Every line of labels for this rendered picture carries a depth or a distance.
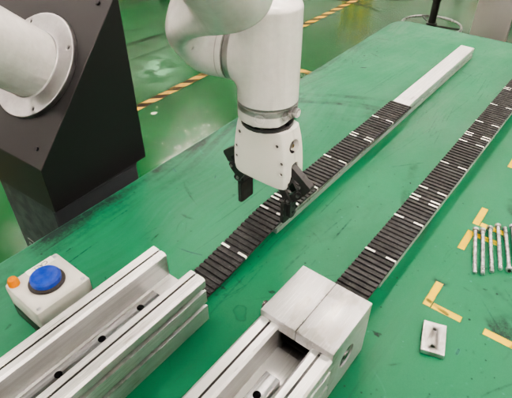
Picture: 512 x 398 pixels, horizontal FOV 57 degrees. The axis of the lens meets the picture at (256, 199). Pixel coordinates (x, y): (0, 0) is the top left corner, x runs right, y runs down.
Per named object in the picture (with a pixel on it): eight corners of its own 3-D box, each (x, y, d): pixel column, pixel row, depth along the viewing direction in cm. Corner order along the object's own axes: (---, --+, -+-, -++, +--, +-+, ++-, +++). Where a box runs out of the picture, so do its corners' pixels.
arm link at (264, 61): (221, 103, 63) (286, 117, 61) (216, 1, 55) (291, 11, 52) (246, 79, 70) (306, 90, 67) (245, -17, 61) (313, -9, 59)
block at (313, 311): (284, 302, 68) (288, 257, 62) (361, 349, 62) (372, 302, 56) (245, 345, 63) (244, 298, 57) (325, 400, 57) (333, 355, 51)
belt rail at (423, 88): (457, 54, 140) (461, 44, 139) (472, 58, 138) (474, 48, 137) (257, 223, 82) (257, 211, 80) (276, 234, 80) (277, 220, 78)
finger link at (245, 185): (253, 161, 76) (254, 193, 80) (238, 154, 78) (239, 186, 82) (240, 170, 74) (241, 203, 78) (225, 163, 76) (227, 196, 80)
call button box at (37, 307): (66, 279, 72) (55, 249, 68) (107, 311, 67) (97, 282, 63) (17, 313, 67) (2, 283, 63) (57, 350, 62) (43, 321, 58)
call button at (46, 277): (52, 268, 66) (48, 258, 65) (69, 282, 64) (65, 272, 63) (26, 286, 64) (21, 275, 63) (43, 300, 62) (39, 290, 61)
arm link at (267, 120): (313, 96, 65) (311, 115, 67) (261, 79, 70) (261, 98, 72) (276, 120, 60) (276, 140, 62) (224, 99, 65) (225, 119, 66)
